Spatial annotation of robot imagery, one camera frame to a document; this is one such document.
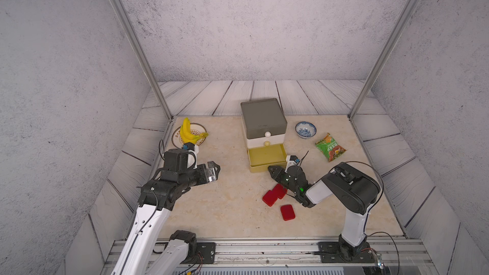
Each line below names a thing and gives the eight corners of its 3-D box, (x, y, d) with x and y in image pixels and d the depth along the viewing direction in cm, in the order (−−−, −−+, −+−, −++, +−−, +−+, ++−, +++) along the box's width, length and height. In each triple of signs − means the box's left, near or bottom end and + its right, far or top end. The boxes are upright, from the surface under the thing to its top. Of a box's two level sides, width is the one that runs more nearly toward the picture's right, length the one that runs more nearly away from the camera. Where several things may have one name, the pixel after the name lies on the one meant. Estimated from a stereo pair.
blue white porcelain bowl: (301, 140, 110) (303, 135, 107) (292, 129, 116) (294, 124, 113) (316, 135, 113) (318, 130, 110) (307, 124, 119) (308, 119, 116)
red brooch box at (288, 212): (284, 221, 83) (284, 219, 81) (279, 207, 87) (280, 205, 85) (295, 218, 84) (296, 216, 82) (290, 205, 87) (291, 203, 86)
